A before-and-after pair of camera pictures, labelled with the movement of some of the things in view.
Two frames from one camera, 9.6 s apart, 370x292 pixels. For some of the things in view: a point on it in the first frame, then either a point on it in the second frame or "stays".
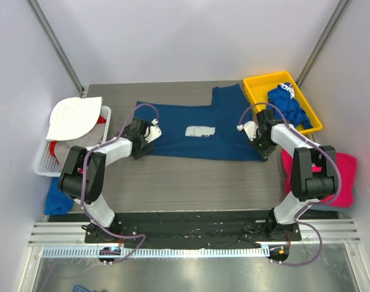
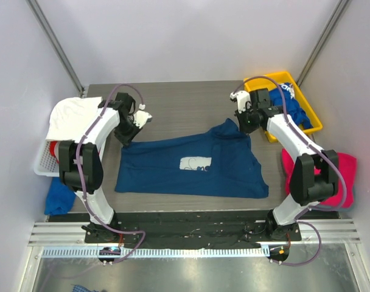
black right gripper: (267, 149) -> (244, 123)
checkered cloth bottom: (80, 288) stays
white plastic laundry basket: (45, 165) stays
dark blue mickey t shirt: (202, 132) -> (216, 161)
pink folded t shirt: (347, 166) stays
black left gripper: (143, 149) -> (125, 134)
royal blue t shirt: (283, 97) stays
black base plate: (190, 229) stays
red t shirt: (100, 120) stays
